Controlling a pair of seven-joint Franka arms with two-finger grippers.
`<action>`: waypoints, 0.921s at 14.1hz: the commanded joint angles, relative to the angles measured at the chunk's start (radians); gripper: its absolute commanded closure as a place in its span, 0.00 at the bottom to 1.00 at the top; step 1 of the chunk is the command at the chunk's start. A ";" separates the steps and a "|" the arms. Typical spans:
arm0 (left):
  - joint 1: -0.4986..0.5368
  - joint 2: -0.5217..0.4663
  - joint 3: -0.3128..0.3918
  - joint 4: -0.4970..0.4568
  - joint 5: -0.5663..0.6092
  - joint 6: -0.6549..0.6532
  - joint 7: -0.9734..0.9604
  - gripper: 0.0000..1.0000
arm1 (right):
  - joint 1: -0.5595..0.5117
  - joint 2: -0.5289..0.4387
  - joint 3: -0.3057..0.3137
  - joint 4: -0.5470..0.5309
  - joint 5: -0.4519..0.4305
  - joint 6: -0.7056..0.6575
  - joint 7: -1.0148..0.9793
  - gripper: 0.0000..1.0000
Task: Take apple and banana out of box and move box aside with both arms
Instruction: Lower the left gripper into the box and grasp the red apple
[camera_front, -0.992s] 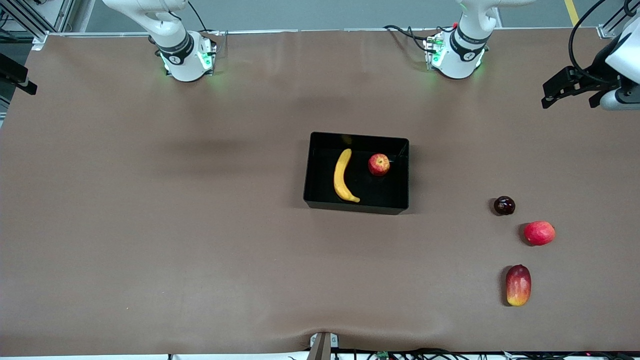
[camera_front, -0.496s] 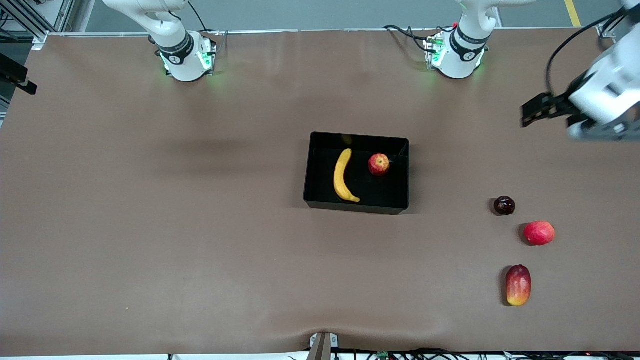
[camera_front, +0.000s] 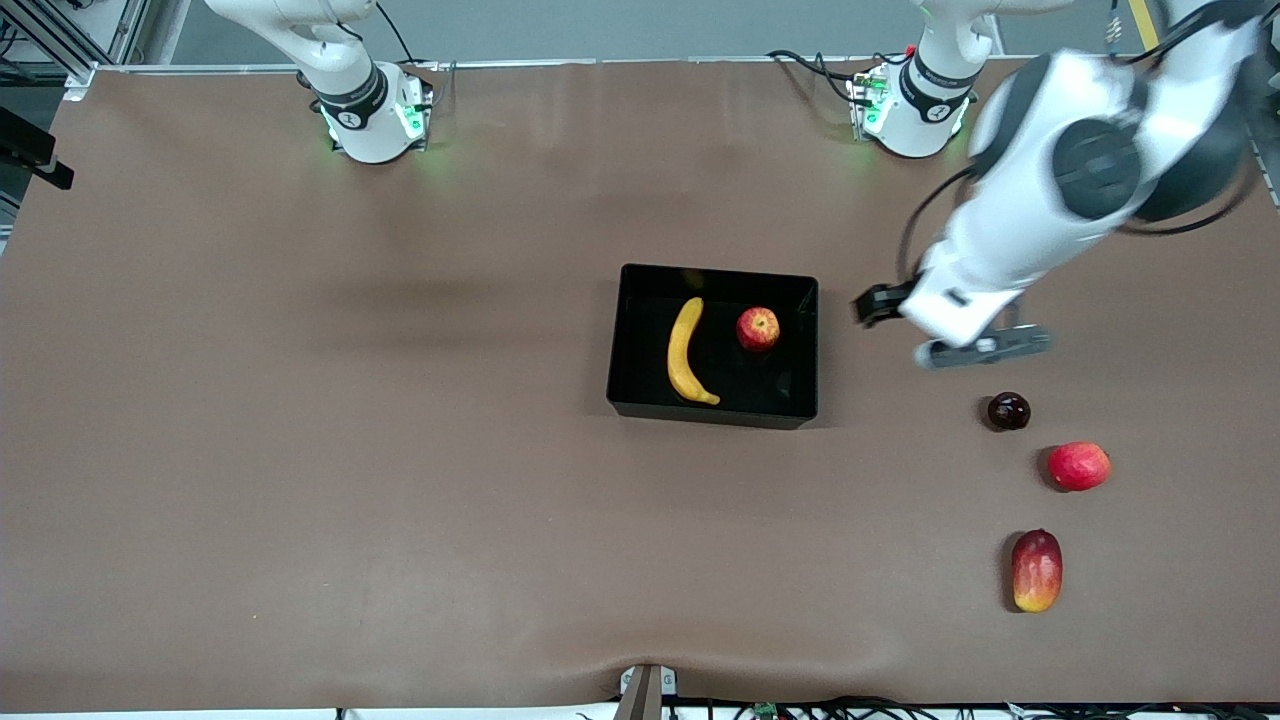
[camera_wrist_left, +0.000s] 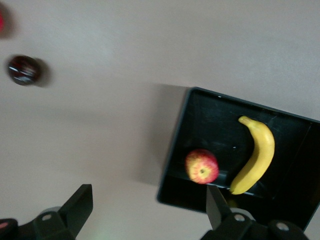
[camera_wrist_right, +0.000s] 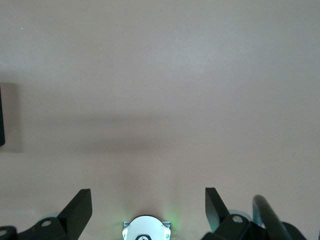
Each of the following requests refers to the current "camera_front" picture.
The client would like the black base power cable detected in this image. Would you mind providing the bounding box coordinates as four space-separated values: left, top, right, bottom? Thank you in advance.
766 48 906 101

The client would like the small red yellow apple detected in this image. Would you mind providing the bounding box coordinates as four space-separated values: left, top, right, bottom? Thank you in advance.
736 306 782 353

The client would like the red yellow mango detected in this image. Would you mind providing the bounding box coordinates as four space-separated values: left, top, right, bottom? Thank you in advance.
1010 529 1064 614

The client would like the black bracket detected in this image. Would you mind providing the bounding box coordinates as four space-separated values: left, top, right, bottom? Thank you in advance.
0 105 76 191

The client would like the brown table mat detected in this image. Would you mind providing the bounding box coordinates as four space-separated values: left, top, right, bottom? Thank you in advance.
0 58 1280 713

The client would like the black plastic box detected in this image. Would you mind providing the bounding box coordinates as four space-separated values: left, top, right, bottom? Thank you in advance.
606 263 820 431

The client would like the yellow banana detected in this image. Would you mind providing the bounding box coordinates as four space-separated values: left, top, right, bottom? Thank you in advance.
667 297 721 406

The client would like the aluminium frame profile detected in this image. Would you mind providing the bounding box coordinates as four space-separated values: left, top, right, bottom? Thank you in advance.
0 0 151 89

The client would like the red round apple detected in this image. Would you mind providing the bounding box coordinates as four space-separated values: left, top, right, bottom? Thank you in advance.
1047 441 1112 493

